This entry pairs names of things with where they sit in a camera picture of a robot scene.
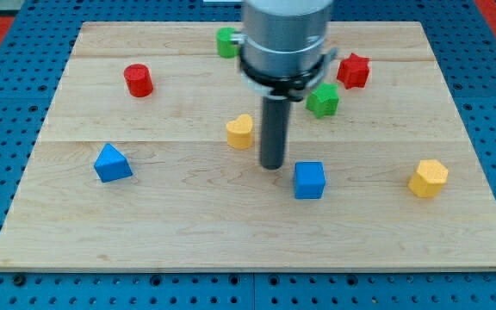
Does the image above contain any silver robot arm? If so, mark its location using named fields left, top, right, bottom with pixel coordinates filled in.
left=232, top=0, right=338, bottom=102

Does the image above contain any blue triangle block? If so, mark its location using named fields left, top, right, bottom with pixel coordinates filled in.
left=94, top=143, right=133, bottom=183

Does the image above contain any yellow heart block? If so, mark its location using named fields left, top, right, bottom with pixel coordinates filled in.
left=226, top=114, right=253, bottom=150

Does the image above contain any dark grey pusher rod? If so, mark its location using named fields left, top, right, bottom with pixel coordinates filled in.
left=259, top=97, right=291, bottom=170

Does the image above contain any blue cube block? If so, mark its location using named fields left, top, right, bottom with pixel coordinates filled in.
left=293, top=162, right=326, bottom=200

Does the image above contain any green star block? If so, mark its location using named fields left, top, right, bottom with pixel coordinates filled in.
left=305, top=83, right=339, bottom=119

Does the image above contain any light wooden board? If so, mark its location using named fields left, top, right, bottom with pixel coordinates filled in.
left=0, top=22, right=496, bottom=273

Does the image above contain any green cylinder block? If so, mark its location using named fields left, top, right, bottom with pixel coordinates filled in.
left=215, top=27, right=239, bottom=59

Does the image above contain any red star block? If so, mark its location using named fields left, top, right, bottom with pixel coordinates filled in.
left=337, top=53, right=370, bottom=90

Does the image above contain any red cylinder block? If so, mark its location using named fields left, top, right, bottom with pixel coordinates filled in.
left=123, top=64, right=153, bottom=97

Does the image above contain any yellow hexagon block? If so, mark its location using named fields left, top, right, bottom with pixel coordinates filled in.
left=407, top=159, right=449, bottom=198

